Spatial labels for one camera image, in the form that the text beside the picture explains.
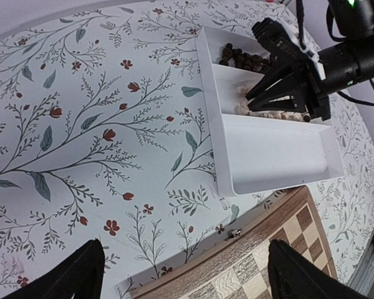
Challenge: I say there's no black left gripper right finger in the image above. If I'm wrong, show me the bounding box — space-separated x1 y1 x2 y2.
267 240 365 299

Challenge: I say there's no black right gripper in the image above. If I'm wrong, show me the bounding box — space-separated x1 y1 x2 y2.
245 35 374 121

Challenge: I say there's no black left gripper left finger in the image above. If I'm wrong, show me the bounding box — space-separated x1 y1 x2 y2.
5 239 105 299

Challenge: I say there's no wooden chess board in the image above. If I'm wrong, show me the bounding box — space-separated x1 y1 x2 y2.
131 186 337 298

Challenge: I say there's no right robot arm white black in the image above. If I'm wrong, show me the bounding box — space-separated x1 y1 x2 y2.
245 1 374 121

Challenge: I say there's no pile of dark chess pieces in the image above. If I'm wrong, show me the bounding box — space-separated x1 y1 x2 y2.
219 43 277 74

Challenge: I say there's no white plastic divided tray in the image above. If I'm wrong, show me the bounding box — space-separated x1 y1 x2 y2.
196 26 344 197

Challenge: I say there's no floral patterned table mat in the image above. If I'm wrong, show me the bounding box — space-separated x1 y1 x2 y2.
0 0 374 299

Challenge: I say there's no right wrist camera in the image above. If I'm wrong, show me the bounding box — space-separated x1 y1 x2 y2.
252 17 325 80

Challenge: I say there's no front aluminium rail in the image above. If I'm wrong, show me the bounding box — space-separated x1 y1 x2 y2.
347 243 374 293

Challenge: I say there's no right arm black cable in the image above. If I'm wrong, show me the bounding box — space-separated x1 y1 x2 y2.
294 0 374 107

